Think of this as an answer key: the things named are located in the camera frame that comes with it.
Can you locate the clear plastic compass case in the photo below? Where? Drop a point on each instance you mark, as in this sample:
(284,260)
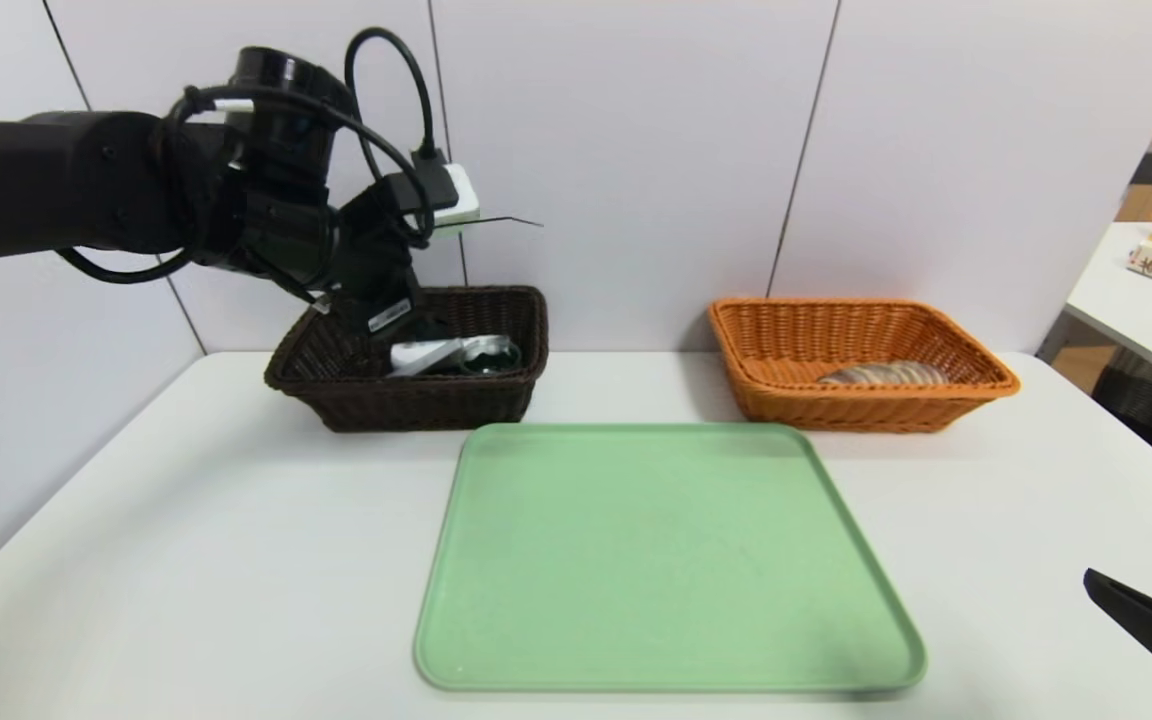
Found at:
(486,347)

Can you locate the glass cup with black holder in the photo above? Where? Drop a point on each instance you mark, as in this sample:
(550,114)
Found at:
(496,365)

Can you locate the striped brown bread roll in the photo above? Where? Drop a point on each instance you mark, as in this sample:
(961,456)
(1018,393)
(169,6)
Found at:
(881,373)

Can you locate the dark brown wicker basket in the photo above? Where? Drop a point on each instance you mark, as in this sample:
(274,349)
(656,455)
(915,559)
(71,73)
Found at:
(386,400)

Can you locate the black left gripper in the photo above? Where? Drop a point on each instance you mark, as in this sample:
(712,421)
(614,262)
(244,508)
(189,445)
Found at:
(389,318)

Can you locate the light green plastic tray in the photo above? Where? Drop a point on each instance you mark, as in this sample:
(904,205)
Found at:
(666,570)

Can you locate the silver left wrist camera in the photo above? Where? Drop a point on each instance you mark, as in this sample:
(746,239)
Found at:
(461,205)

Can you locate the orange wicker basket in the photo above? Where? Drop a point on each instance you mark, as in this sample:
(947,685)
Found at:
(856,400)

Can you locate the white plastic bottle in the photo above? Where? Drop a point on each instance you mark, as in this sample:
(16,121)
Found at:
(426,357)

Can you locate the black and orange left arm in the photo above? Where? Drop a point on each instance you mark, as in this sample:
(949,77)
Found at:
(56,190)

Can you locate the white side table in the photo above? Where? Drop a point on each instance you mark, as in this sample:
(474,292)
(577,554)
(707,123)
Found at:
(1126,320)

